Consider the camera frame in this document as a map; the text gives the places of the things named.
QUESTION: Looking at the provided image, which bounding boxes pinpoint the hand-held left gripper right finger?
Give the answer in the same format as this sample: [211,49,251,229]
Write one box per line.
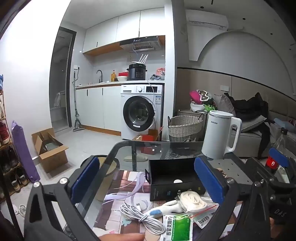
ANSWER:
[194,156,272,241]

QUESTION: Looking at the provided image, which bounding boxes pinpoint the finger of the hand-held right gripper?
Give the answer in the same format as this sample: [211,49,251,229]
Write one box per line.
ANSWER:
[245,158,287,196]
[269,148,296,178]

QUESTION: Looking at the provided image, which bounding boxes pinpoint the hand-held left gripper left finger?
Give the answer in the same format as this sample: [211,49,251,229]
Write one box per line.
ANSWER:
[24,156,100,241]

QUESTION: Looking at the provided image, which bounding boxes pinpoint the clear bag of white rope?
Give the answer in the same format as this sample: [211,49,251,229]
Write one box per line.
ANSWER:
[174,190,219,215]

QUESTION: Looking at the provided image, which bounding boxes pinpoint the black cardboard box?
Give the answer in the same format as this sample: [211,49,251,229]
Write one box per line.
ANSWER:
[148,157,208,202]

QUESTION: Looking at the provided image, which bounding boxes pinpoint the green medicine packet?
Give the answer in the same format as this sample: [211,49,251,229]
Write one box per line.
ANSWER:
[162,213,193,241]

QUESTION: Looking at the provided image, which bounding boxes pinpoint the white cable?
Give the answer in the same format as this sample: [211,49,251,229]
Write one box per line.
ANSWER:
[120,201,163,234]

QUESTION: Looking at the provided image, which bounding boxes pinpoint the person's left hand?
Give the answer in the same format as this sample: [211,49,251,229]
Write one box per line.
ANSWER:
[98,232,145,241]

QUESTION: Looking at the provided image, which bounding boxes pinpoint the clear bottle with red label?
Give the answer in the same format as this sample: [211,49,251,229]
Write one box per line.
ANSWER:
[265,127,294,183]

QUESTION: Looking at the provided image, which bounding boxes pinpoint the round trash can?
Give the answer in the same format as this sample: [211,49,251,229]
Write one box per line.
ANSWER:
[81,154,121,202]

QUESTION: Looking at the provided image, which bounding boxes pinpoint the open brown cardboard box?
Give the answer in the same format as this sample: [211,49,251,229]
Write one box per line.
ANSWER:
[32,127,69,173]

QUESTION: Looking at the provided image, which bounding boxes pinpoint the white electric kettle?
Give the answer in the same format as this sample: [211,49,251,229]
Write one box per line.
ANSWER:
[201,110,242,160]

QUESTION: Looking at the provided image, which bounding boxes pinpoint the grey slipper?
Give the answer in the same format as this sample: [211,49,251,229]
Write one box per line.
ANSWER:
[124,155,148,162]

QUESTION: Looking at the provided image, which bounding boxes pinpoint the black jacket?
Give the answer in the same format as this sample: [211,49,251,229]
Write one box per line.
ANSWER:
[224,92,271,158]

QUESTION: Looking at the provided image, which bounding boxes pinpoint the wicker laundry basket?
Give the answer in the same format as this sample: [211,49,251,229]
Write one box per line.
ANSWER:
[168,115,206,142]

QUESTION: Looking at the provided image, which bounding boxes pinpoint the purple mat bag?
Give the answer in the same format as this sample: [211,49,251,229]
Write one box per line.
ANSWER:
[11,120,40,183]

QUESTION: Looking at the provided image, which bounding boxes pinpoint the white shoe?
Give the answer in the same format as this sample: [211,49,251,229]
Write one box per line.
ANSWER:
[13,204,27,217]

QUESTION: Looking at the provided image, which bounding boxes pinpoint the grey pillow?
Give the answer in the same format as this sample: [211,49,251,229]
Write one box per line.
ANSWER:
[217,94,236,116]

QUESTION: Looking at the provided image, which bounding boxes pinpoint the white base cabinets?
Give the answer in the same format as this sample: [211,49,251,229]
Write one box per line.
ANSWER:
[76,85,122,136]

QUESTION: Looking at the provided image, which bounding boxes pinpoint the red box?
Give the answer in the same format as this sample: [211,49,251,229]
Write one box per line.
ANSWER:
[132,128,162,154]

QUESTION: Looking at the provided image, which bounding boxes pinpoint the mop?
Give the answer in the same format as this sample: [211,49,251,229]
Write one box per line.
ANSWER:
[72,71,82,132]

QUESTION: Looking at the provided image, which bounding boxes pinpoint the shoe rack with shoes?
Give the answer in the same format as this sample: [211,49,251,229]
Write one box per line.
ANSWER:
[0,74,30,204]

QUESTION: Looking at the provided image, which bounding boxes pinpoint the white washing machine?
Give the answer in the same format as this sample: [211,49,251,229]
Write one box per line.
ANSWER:
[121,84,164,141]

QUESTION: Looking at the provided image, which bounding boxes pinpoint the black pressure cooker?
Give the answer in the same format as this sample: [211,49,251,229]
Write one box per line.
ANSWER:
[128,64,146,81]

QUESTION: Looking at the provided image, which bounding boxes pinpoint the white router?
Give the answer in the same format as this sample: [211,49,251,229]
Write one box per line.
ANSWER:
[132,54,148,65]

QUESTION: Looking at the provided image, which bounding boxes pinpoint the range hood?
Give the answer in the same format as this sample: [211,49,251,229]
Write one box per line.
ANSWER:
[120,36,162,51]

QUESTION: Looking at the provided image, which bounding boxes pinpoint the white air conditioner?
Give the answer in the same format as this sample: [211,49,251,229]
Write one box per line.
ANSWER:
[186,9,229,30]

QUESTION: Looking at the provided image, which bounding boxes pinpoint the white wall cabinets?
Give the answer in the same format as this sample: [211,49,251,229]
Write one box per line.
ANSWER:
[83,8,166,56]

